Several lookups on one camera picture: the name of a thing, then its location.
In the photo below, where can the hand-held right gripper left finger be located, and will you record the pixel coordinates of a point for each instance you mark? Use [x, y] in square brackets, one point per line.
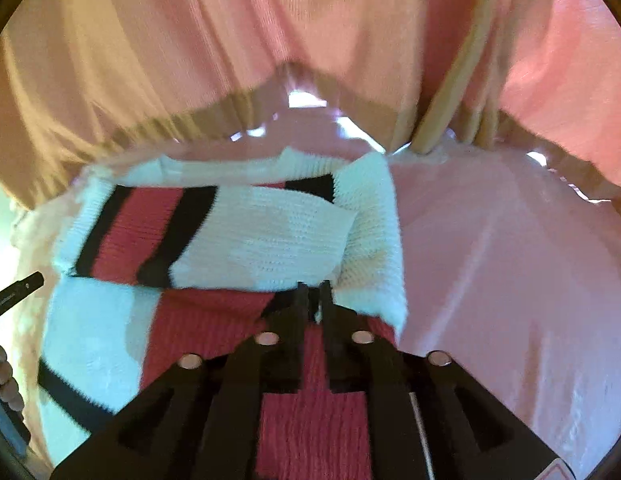
[300, 312]

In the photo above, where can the pink curtain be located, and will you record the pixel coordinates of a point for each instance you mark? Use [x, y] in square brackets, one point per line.
[240, 50]

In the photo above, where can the pink blanket with white print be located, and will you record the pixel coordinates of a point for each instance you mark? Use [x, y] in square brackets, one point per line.
[490, 285]

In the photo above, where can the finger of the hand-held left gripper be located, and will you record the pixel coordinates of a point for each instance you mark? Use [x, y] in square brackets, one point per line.
[18, 296]

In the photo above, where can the white red black knitted sweater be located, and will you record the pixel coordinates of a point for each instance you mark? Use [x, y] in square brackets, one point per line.
[240, 245]

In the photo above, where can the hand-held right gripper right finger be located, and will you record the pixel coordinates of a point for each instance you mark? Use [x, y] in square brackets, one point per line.
[328, 312]

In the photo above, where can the person's left hand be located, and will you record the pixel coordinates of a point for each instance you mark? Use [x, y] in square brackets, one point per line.
[4, 377]

